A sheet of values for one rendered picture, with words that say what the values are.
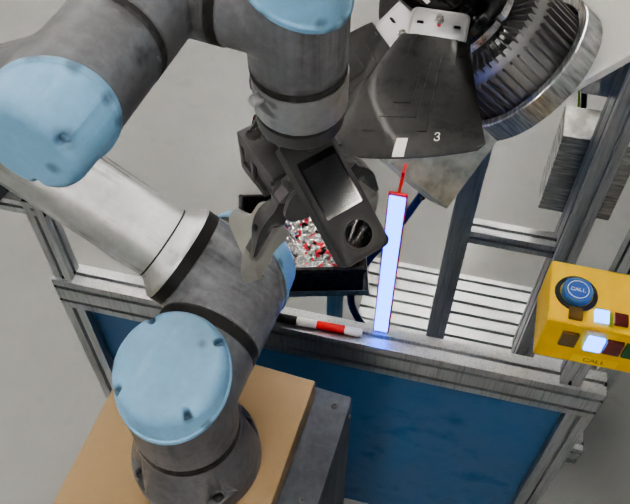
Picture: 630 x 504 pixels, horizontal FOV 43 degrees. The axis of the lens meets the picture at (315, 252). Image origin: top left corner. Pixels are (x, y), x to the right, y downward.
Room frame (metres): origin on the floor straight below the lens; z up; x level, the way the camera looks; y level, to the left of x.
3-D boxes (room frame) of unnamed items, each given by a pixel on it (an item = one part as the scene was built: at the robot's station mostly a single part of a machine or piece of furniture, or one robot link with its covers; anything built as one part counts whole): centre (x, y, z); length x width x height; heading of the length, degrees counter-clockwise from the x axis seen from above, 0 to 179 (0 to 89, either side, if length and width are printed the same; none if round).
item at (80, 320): (0.77, 0.41, 0.39); 0.04 x 0.04 x 0.78; 76
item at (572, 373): (0.57, -0.39, 0.92); 0.03 x 0.03 x 0.12; 76
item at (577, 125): (1.13, -0.57, 0.73); 0.15 x 0.09 x 0.22; 76
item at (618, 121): (1.04, -0.54, 0.57); 0.09 x 0.04 x 1.15; 166
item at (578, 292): (0.58, -0.34, 1.08); 0.04 x 0.04 x 0.02
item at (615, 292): (0.57, -0.39, 1.02); 0.16 x 0.10 x 0.11; 76
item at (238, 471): (0.37, 0.14, 1.09); 0.15 x 0.15 x 0.10
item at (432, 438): (0.67, 0.00, 0.45); 0.82 x 0.01 x 0.66; 76
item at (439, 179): (0.94, -0.20, 0.98); 0.20 x 0.16 x 0.20; 76
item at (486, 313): (1.08, -0.41, 0.04); 0.62 x 0.46 x 0.08; 76
